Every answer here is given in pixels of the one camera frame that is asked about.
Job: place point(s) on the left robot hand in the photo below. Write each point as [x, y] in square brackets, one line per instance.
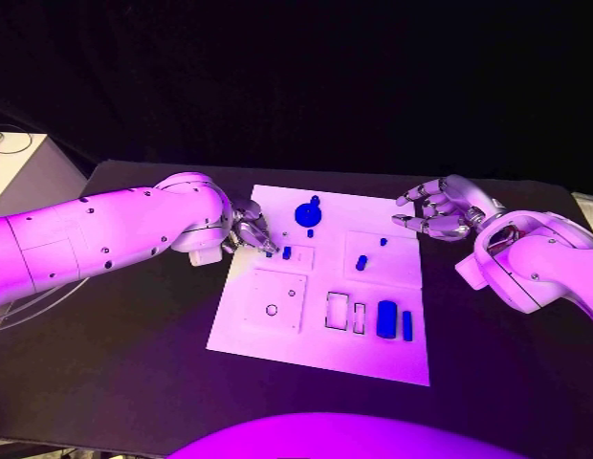
[248, 229]

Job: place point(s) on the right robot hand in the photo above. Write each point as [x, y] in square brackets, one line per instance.
[449, 209]

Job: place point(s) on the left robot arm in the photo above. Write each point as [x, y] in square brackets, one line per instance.
[94, 236]

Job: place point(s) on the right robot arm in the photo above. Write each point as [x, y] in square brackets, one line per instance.
[550, 261]

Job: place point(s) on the white task board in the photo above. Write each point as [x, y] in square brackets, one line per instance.
[328, 322]

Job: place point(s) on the blue plug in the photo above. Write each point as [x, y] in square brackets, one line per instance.
[286, 252]

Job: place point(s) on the blue gear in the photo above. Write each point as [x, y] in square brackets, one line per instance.
[306, 214]

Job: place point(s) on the blue short cylinder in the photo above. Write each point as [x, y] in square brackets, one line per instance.
[361, 262]

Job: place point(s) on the thick blue long cylinder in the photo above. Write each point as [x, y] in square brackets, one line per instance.
[387, 319]

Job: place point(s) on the thin blue long cylinder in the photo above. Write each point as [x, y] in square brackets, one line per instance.
[407, 325]

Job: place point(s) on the white cabinet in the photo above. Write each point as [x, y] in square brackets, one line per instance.
[18, 175]

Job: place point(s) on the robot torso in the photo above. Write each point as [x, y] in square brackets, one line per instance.
[342, 437]

